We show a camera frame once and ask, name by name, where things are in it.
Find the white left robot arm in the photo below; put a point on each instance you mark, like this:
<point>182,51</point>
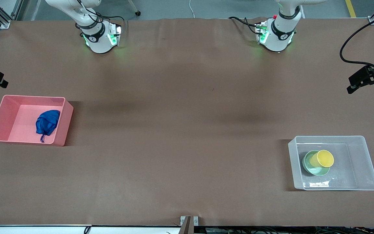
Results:
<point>278,35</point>

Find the clear plastic box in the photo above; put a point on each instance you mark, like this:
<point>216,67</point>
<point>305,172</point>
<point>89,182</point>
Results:
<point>365,180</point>

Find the yellow cup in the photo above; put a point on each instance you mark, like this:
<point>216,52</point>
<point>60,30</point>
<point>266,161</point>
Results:
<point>325,158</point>

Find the aluminium frame post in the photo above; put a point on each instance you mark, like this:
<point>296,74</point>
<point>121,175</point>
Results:
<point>3,22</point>

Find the pale green bowl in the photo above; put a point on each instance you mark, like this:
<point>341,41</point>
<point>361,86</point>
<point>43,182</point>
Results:
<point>320,171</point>

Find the black caster wheel leg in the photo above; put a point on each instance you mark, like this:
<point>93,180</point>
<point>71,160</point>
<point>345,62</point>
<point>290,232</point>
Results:
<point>137,13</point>

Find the pink plastic bin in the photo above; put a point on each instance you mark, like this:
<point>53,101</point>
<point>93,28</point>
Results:
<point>21,117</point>

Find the metal table edge bracket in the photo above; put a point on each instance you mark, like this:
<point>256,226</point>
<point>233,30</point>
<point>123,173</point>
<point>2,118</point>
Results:
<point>188,224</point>

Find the blue cloth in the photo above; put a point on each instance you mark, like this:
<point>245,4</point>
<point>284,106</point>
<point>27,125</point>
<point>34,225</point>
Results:
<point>47,122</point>

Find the brown table cover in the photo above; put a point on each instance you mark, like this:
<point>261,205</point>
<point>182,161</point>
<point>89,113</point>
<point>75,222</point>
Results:
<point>187,146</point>

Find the white table edge rail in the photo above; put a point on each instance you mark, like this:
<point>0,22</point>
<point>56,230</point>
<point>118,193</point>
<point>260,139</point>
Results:
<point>44,230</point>

